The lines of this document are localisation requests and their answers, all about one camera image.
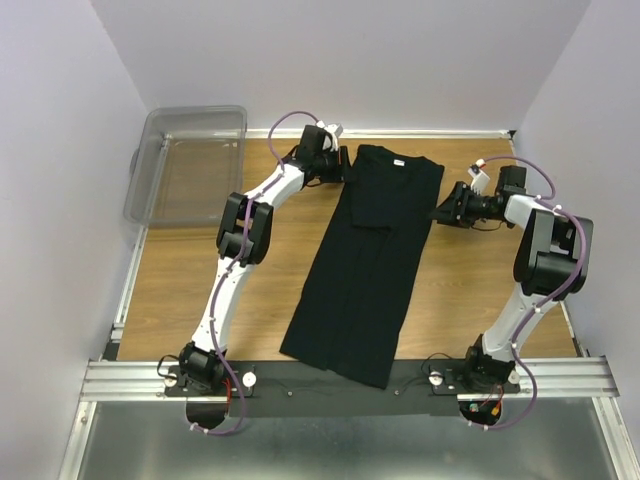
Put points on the clear plastic bin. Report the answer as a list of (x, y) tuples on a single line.
[(189, 160)]

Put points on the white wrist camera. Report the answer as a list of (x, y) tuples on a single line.
[(331, 135), (479, 178)]

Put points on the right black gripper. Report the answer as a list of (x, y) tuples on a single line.
[(447, 213)]

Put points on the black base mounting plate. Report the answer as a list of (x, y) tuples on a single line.
[(288, 389)]

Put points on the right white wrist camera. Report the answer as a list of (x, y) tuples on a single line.
[(479, 178)]

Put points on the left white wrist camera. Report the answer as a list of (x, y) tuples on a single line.
[(331, 135)]

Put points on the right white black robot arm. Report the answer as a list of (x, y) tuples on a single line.
[(551, 263)]

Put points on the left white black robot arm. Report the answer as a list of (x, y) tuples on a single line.
[(242, 242)]

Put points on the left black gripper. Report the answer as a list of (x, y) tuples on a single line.
[(339, 172)]

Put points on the black t shirt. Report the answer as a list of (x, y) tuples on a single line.
[(355, 299)]

